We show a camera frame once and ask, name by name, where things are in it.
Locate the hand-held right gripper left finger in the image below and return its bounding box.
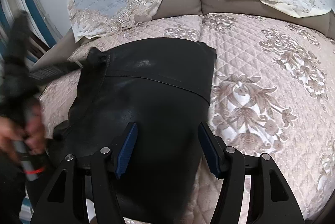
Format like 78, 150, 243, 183
30, 122, 139, 224

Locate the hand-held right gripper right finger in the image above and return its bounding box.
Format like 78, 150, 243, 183
197, 122, 305, 224

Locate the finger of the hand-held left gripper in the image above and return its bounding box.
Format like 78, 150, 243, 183
28, 60, 83, 81

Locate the black leather jacket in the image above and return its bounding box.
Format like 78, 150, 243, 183
48, 38, 218, 224

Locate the person's left hand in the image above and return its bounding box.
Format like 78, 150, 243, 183
0, 100, 47, 163

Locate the pink quilted sofa cover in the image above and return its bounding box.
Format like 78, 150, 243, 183
39, 12, 335, 224

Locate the blue patterned cloth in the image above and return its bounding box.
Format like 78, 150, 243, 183
0, 179, 36, 224

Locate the beige sofa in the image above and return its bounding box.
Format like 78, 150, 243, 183
33, 0, 335, 71

